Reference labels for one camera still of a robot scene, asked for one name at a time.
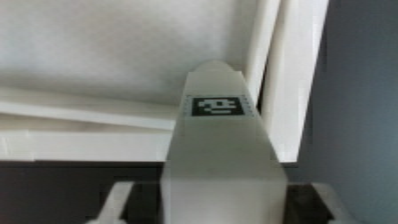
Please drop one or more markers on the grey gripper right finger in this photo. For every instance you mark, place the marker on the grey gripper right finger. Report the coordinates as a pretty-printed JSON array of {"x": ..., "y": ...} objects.
[{"x": 342, "y": 216}]

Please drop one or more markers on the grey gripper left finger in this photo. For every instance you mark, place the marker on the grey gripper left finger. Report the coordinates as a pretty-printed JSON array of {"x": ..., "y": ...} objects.
[{"x": 111, "y": 212}]

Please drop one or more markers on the white desk leg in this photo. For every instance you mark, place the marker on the white desk leg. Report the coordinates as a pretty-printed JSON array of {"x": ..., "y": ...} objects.
[{"x": 223, "y": 181}]

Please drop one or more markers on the white desk top tray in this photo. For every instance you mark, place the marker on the white desk top tray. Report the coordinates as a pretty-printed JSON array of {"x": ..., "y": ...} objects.
[{"x": 97, "y": 55}]

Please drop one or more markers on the white front fence bar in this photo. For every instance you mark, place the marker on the white front fence bar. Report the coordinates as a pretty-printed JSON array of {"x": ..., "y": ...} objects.
[{"x": 106, "y": 147}]

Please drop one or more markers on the white fence bar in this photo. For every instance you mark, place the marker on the white fence bar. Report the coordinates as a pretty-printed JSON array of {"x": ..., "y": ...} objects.
[
  {"x": 106, "y": 147},
  {"x": 291, "y": 73}
]

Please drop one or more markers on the white right fence bar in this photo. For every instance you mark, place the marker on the white right fence bar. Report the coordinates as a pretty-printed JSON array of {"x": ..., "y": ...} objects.
[{"x": 291, "y": 73}]

